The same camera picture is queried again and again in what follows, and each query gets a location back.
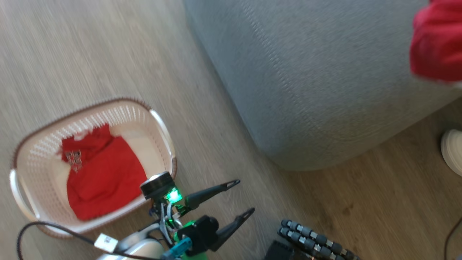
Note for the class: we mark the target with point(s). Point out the red garment with printed patch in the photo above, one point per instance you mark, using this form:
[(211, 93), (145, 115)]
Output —
[(104, 180)]

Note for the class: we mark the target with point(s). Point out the cream laundry basket brown rim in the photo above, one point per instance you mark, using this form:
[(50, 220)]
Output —
[(39, 148)]

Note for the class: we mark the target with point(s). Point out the grey fabric sofa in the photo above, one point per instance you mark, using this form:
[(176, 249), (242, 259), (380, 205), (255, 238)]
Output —
[(317, 79)]

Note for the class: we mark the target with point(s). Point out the teal left camera plug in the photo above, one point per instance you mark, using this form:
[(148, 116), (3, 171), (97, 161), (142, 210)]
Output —
[(178, 247)]

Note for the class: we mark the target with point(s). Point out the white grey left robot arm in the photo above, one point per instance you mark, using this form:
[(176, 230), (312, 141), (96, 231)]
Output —
[(144, 250)]

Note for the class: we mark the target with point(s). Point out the black round left gripper motor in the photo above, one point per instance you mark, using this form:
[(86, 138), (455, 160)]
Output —
[(157, 185)]

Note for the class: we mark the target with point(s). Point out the plain red garment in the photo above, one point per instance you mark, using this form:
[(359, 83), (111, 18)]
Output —
[(438, 39)]

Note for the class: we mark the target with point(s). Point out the white shoe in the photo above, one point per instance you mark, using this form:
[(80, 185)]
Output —
[(454, 151)]

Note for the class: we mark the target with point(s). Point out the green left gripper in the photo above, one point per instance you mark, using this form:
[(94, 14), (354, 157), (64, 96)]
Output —
[(181, 228)]

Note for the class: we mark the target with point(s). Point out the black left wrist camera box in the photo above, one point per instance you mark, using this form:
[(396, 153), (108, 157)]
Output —
[(203, 231)]

